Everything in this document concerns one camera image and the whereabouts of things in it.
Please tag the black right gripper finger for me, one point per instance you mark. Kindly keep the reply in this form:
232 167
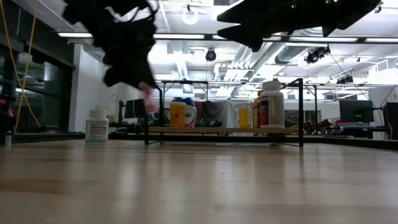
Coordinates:
245 35
245 14

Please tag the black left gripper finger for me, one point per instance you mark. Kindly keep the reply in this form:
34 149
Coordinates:
119 77
146 77

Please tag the pink translucent pill vial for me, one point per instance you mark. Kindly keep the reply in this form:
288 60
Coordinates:
150 101

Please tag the yellow translucent pill vial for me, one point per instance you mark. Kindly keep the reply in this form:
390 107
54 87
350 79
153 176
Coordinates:
244 118
177 115

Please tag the clear jar blue cap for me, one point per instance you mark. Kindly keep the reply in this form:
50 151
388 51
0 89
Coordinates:
191 115

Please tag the amber bottle yellow cap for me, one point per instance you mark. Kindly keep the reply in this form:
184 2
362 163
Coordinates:
256 109

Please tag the white bottle red yellow label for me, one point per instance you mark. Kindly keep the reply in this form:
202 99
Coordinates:
272 105

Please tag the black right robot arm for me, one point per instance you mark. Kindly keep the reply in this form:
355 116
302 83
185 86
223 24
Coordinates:
351 12

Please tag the black computer monitor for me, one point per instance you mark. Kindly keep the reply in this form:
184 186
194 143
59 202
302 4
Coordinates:
132 109
356 111

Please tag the black ceiling spot lamp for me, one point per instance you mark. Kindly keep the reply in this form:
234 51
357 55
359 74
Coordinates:
345 80
317 54
211 55

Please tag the white bottle blue label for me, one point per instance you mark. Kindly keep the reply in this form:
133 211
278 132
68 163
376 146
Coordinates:
97 127

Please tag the red patterned cloth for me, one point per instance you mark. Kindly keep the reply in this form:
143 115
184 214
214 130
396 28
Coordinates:
199 113

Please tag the grey cloth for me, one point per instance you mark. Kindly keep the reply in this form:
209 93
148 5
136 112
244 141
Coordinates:
214 110

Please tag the white cloth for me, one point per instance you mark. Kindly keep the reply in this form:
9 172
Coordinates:
233 113

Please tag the small white cylinder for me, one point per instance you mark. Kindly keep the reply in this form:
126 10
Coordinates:
7 140

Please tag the black computer case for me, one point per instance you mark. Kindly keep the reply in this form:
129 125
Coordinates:
392 119

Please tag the silver ventilation duct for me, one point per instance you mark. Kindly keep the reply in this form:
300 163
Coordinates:
289 54

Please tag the overhead frame bar with lights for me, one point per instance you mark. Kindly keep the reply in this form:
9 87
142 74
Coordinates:
208 37

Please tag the black frame wooden shelf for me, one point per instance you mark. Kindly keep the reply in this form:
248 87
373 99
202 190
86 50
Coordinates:
224 130

